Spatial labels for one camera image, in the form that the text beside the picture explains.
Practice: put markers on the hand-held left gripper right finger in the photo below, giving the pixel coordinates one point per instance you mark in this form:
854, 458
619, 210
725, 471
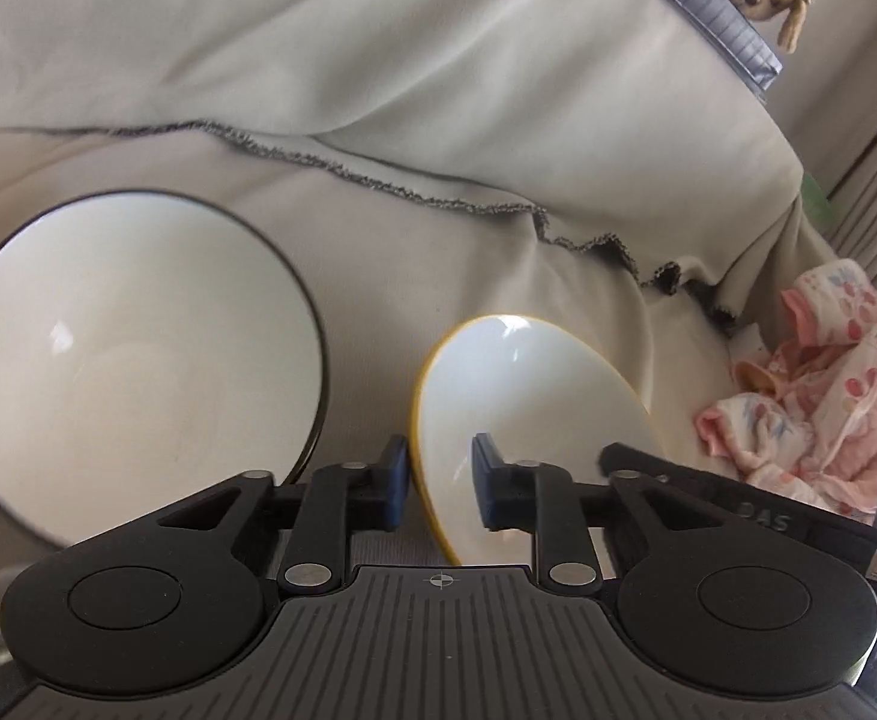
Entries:
485, 484

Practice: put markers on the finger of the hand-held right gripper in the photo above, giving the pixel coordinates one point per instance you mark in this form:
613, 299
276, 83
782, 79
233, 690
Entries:
633, 459

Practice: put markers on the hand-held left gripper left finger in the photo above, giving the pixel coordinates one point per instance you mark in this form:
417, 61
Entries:
395, 484

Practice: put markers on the small white bowl yellow rim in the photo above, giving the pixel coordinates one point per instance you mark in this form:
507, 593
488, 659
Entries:
528, 375

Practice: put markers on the large white bowl black rim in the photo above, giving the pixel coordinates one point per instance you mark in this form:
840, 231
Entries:
130, 337

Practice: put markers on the pink floral cloth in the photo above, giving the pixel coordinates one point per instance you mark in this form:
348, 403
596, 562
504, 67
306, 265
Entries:
836, 390

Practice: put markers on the small green item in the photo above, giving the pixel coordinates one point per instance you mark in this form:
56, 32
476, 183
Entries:
816, 199

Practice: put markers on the beige sofa cover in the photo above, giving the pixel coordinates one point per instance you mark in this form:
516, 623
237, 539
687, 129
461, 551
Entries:
408, 90

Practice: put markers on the blue striped cushion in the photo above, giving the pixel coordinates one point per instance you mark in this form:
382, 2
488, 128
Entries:
716, 15

